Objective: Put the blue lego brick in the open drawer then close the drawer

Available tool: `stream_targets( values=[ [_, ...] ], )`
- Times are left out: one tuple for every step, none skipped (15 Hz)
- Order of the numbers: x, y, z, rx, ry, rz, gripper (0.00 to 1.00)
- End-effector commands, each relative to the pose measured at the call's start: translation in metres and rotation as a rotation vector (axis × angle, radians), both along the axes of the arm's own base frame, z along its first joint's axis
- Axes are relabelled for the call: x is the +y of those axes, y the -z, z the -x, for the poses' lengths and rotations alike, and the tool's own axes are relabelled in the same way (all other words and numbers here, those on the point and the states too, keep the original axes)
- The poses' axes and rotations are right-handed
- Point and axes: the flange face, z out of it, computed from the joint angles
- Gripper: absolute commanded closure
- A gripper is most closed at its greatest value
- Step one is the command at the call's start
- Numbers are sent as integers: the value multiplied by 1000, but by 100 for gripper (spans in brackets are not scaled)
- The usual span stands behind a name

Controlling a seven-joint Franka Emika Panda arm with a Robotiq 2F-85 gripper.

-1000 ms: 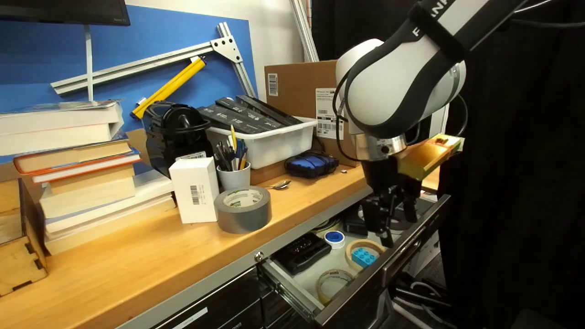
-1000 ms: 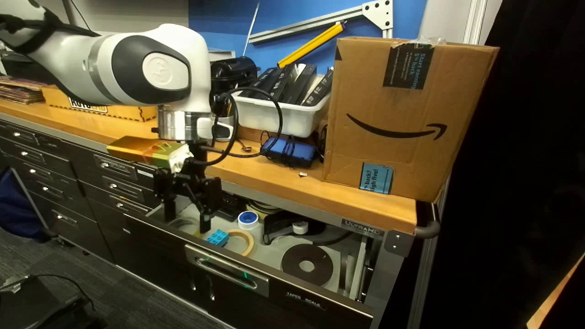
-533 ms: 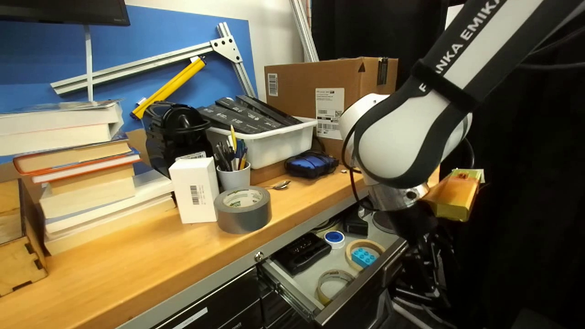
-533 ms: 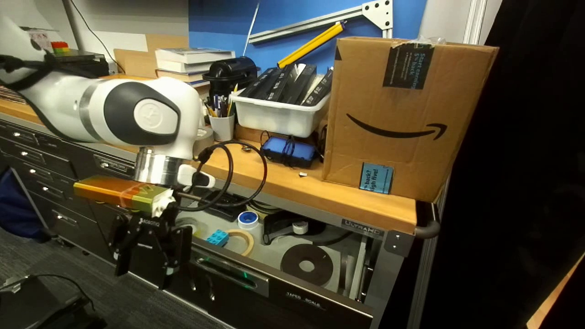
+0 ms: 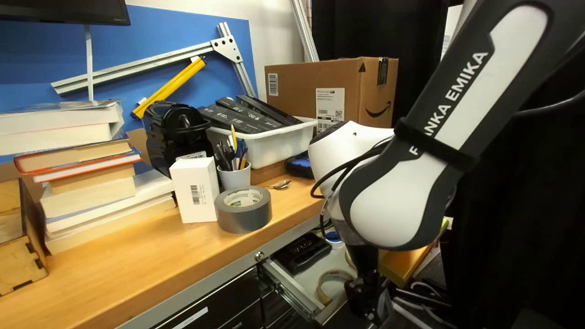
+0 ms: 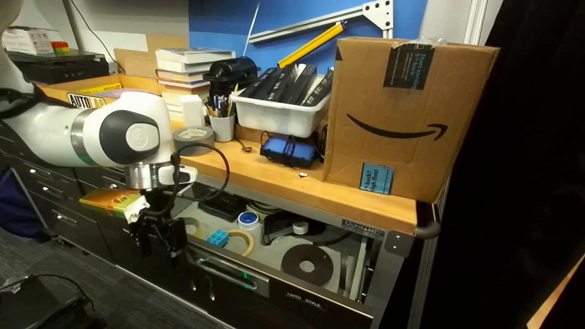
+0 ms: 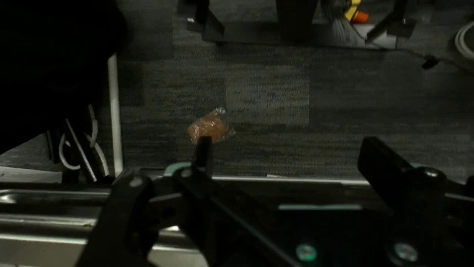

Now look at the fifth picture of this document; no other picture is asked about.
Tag white monitor stand pole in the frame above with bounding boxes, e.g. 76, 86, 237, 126
83, 24, 98, 104

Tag small white cardboard box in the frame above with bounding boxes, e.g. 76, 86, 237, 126
169, 150, 222, 226

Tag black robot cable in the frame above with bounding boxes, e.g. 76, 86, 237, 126
310, 135, 399, 203

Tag black bulky plastic device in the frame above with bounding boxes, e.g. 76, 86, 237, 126
143, 100, 217, 179

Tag brown cover book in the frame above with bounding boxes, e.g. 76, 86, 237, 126
14, 139, 134, 175

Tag brown amazon cardboard box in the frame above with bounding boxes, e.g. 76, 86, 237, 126
264, 55, 401, 141

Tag laser cut wooden box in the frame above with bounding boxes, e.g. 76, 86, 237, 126
0, 162, 52, 298

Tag tan thick book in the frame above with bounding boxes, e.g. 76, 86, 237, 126
37, 162, 140, 221

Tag black flat boxes in bin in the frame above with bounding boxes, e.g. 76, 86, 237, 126
198, 93, 304, 135

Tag large white book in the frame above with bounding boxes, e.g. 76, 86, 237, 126
43, 172, 178, 237

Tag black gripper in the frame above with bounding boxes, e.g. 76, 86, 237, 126
345, 243, 394, 325

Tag blue pin board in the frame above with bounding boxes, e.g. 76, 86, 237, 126
0, 5, 259, 166

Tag black cabinet drawer front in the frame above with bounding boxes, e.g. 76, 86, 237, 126
122, 263, 319, 329

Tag grey duct tape roll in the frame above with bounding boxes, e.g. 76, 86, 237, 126
213, 184, 275, 236

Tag yellow spirit level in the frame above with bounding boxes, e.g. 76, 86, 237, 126
132, 56, 209, 120

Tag green thin tape ring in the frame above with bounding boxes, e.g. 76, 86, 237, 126
315, 268, 356, 307

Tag flat black box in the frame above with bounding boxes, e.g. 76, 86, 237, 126
271, 230, 335, 276

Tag dark blue zip case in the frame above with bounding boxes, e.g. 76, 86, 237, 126
286, 151, 317, 181

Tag large beige book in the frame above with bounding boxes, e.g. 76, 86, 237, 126
43, 194, 180, 257

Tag red edged book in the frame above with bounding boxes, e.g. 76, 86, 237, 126
30, 151, 145, 186

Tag black monitor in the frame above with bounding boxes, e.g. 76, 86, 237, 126
0, 0, 132, 27

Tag black curtain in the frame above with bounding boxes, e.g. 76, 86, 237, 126
312, 0, 465, 124

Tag grey metal open drawer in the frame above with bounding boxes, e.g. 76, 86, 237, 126
259, 228, 370, 327

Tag leaning silver aluminium bar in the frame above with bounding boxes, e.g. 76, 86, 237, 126
292, 0, 323, 64

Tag silver aluminium extrusion frame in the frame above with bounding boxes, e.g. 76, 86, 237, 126
50, 20, 260, 98

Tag grey pen cup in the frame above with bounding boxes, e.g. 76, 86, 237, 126
217, 162, 255, 194

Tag white plastic bin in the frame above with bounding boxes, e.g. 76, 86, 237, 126
207, 115, 321, 172

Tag thick white book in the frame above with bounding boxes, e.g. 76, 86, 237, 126
0, 98, 127, 157

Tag pens and pencils bunch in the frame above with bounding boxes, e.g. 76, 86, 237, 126
213, 124, 253, 172

